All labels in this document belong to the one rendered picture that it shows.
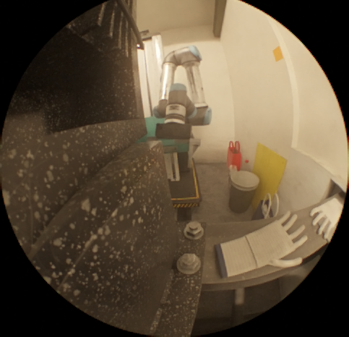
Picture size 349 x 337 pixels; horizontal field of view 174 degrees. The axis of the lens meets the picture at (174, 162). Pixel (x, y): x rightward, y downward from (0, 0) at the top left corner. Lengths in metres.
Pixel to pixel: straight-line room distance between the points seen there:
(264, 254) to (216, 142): 2.00
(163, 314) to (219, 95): 2.20
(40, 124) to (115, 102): 0.13
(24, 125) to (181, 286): 0.33
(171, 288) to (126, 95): 0.32
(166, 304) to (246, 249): 0.17
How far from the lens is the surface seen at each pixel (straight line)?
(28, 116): 0.21
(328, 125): 0.75
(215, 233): 0.28
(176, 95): 0.45
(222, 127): 2.10
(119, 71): 0.22
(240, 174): 1.24
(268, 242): 0.28
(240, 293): 0.57
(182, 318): 0.23
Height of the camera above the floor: 0.89
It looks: 22 degrees down
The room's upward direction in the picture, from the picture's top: 7 degrees counter-clockwise
